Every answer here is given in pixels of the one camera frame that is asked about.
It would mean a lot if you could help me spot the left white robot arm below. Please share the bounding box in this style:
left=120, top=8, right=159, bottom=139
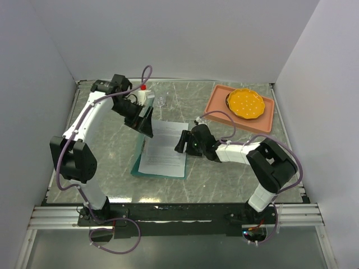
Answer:
left=49, top=74, right=155, bottom=225

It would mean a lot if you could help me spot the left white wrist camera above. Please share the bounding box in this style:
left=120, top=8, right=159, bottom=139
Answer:
left=134, top=85, right=149, bottom=105

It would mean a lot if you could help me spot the clear glass cup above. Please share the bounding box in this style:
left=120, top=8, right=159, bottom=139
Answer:
left=154, top=92, right=168, bottom=108

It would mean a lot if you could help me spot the purple cable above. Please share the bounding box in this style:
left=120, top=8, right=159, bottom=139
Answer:
left=196, top=110, right=303, bottom=247
left=56, top=65, right=154, bottom=255

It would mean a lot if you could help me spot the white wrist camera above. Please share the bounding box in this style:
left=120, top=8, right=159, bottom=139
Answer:
left=194, top=117, right=206, bottom=126
left=134, top=85, right=149, bottom=105

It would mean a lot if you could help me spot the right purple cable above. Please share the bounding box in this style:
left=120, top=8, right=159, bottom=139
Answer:
left=196, top=110, right=303, bottom=247

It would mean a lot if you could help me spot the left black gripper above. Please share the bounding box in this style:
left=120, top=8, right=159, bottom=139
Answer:
left=112, top=99, right=154, bottom=138

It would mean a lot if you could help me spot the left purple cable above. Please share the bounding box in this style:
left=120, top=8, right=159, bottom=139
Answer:
left=56, top=65, right=154, bottom=255

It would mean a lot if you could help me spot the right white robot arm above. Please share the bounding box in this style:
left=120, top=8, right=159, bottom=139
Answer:
left=174, top=124, right=303, bottom=224

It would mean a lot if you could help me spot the printed paper sheet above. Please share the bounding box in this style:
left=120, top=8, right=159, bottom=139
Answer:
left=138, top=119, right=189, bottom=178

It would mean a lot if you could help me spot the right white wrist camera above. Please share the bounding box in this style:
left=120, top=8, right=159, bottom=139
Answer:
left=194, top=117, right=206, bottom=126

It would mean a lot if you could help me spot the teal file folder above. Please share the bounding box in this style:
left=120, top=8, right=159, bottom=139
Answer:
left=130, top=90, right=188, bottom=180

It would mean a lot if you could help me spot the aluminium frame rail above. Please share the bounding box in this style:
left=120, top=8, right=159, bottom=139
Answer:
left=15, top=204, right=338, bottom=268

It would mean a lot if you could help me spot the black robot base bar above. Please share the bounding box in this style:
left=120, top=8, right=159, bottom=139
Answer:
left=77, top=203, right=277, bottom=239

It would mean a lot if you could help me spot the orange dotted plate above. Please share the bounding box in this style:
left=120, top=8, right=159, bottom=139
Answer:
left=225, top=89, right=265, bottom=120

